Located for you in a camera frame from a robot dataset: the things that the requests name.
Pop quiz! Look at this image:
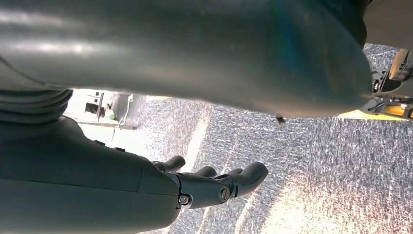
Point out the ribbed grey right arm sleeve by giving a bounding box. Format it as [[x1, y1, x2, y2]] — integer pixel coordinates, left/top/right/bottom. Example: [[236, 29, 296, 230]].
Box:
[[0, 87, 74, 126]]

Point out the robot foot mechanism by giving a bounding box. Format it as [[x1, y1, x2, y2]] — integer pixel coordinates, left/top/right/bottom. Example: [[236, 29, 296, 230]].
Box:
[[361, 47, 413, 122]]

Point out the grey robot body shell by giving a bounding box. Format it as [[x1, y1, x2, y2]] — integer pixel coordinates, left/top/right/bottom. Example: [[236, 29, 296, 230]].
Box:
[[0, 0, 374, 118]]

